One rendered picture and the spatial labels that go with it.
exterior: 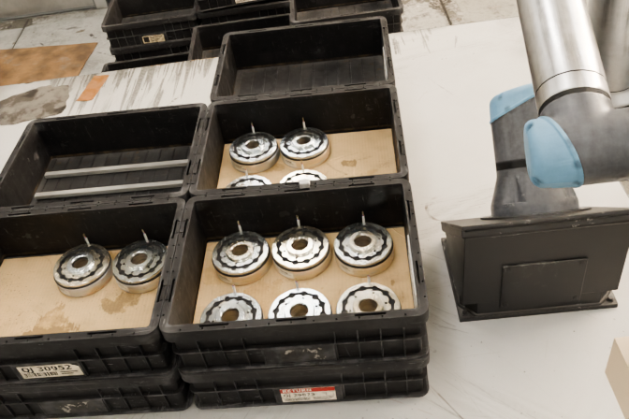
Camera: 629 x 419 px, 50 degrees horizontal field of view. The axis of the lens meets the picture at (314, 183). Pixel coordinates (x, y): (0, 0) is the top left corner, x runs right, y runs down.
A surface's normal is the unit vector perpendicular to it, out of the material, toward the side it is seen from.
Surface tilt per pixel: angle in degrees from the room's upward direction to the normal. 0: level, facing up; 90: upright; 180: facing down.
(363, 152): 0
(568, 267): 90
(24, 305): 0
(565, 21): 18
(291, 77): 0
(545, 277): 90
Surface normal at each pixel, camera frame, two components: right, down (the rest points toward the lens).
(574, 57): -0.16, -0.50
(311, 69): -0.12, -0.75
